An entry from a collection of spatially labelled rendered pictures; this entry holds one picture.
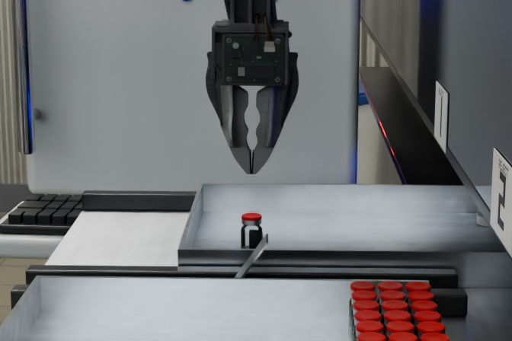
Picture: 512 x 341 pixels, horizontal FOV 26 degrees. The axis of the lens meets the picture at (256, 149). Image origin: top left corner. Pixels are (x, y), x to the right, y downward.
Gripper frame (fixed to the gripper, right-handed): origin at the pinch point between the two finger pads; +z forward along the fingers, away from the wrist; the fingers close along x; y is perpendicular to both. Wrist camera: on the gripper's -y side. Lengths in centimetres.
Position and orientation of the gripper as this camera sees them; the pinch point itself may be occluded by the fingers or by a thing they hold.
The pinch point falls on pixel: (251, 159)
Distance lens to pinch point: 110.3
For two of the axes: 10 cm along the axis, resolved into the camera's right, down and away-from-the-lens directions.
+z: -0.1, 9.8, 2.1
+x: 10.0, 0.1, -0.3
